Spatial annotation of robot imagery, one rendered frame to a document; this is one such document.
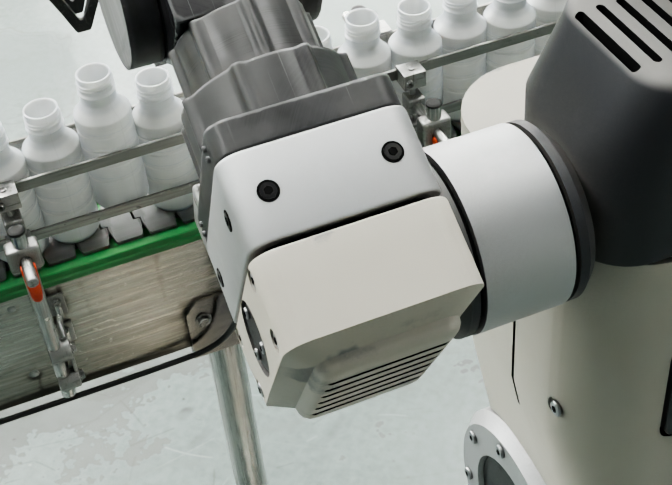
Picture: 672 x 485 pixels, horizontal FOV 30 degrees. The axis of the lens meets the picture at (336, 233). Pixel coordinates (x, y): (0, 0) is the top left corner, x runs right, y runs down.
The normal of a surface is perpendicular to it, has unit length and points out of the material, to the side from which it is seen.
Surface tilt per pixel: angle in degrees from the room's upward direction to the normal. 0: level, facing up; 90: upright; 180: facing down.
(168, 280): 90
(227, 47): 39
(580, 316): 90
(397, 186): 30
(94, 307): 90
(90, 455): 0
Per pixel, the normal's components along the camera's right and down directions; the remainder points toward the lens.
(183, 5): 0.15, -0.34
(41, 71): -0.07, -0.74
